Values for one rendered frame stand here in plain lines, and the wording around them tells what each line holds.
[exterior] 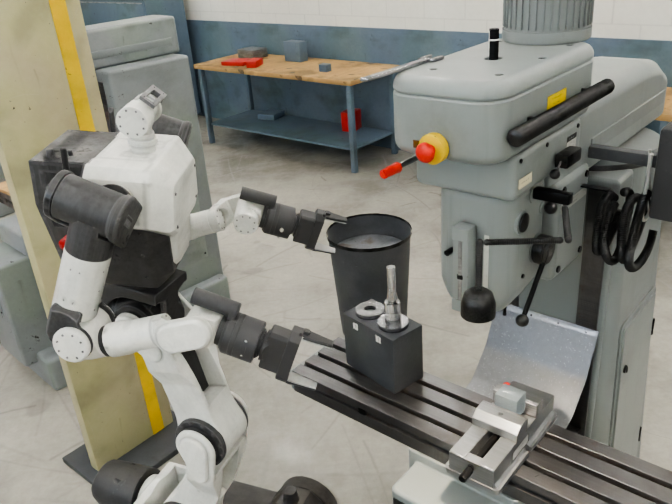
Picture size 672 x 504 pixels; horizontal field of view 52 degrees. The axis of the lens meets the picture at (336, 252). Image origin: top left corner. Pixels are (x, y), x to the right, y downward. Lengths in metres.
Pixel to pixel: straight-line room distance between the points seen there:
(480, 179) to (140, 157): 0.71
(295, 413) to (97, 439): 0.93
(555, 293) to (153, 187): 1.19
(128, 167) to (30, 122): 1.29
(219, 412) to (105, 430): 1.55
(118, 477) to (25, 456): 1.51
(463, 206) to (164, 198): 0.64
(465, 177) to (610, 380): 0.96
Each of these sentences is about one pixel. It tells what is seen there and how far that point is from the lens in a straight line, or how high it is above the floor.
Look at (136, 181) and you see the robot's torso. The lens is 1.44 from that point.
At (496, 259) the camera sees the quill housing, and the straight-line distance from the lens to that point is 1.55.
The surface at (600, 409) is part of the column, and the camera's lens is 2.25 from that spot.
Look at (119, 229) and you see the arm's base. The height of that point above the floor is 1.68.
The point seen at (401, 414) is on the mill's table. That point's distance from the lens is 1.97.
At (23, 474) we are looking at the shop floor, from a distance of 3.58.
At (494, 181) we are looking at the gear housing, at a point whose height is 1.67.
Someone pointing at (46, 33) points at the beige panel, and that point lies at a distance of 2.74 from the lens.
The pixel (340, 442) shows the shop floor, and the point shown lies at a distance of 3.28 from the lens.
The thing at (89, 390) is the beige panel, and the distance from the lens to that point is 3.15.
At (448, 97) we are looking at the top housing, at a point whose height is 1.86.
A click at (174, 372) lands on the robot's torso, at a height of 1.23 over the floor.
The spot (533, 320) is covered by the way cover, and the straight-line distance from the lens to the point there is 2.13.
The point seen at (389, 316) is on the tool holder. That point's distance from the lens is 1.96.
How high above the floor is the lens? 2.17
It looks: 26 degrees down
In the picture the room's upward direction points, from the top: 5 degrees counter-clockwise
